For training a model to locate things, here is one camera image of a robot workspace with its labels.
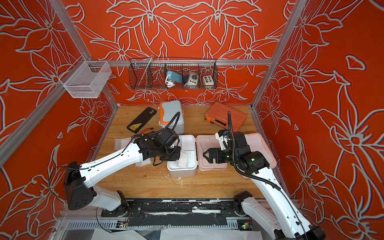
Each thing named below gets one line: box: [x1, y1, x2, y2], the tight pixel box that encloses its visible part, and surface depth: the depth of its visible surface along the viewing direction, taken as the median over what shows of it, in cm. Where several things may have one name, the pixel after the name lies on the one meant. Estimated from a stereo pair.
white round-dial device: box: [187, 71, 199, 86], surface depth 93 cm
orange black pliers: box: [138, 127, 154, 136], surface depth 106 cm
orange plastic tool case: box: [204, 102, 246, 132], surface depth 109 cm
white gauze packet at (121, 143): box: [114, 137, 132, 151], surface depth 100 cm
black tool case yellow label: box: [126, 107, 157, 134], surface depth 112 cm
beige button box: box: [203, 75, 214, 86], surface depth 97 cm
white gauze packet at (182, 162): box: [175, 149, 190, 169], surface depth 76 cm
